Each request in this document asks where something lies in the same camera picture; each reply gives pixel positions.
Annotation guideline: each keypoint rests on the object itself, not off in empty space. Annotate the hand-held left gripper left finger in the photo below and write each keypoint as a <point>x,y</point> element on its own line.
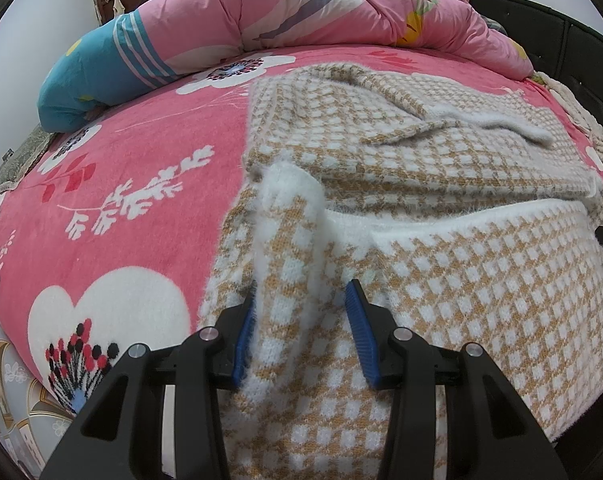
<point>242,340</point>

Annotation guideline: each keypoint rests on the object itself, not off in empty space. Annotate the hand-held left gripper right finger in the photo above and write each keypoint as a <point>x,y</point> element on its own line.
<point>361,335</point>

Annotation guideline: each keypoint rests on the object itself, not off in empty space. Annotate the beige checked knit cardigan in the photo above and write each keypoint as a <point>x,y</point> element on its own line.
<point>456,270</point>

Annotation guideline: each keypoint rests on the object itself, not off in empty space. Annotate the cream fluffy garment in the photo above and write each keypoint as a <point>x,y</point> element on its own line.
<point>601,135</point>

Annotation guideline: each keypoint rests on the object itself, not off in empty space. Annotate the black padded headboard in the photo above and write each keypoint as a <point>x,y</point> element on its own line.
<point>571,45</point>

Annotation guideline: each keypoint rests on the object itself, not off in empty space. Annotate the pink floral blanket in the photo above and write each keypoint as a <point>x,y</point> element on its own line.
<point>131,160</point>

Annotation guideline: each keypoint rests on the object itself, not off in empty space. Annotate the grey ornate bed sheet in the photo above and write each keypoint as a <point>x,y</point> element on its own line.
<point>16,385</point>

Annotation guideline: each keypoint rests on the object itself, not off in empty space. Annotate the grey-green garment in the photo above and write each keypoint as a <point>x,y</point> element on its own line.
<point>492,24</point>

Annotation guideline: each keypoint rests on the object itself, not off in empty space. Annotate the grey patterned cloth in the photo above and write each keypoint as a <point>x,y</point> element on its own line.
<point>21,157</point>

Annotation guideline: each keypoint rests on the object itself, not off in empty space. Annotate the pink and blue quilt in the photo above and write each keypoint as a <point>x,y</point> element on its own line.
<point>331,5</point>

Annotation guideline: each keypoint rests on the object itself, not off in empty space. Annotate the cream hanging cloth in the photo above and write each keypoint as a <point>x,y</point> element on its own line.
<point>117,4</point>

